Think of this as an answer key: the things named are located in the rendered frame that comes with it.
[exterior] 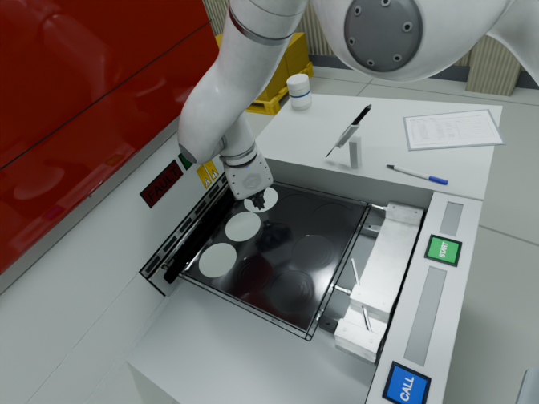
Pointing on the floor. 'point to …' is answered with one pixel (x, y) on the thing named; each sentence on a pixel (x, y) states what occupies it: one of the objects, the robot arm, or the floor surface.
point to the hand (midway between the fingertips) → (257, 200)
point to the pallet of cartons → (295, 53)
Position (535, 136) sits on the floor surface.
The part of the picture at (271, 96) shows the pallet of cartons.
